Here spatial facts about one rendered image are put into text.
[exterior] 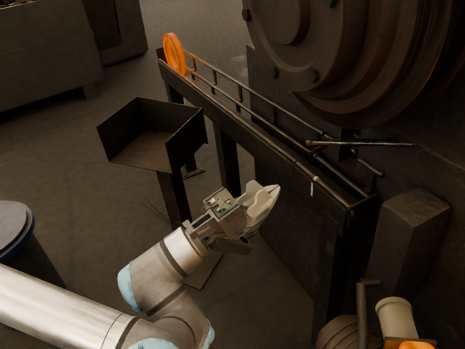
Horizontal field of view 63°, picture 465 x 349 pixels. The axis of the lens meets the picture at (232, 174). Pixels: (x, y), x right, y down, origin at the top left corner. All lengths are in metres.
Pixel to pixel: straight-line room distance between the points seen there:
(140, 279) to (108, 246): 1.10
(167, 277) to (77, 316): 0.17
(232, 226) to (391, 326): 0.33
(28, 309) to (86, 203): 1.44
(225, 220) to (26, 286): 0.37
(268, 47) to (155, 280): 0.49
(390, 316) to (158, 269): 0.42
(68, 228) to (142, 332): 1.41
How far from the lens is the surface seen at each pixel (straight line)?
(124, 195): 2.09
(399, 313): 0.73
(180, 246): 0.75
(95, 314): 0.70
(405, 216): 0.73
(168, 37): 1.71
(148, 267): 0.77
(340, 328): 0.88
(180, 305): 0.77
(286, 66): 0.71
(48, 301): 0.72
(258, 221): 0.78
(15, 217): 1.51
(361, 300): 0.85
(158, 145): 1.30
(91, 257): 1.85
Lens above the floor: 1.30
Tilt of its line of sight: 39 degrees down
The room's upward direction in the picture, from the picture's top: 7 degrees counter-clockwise
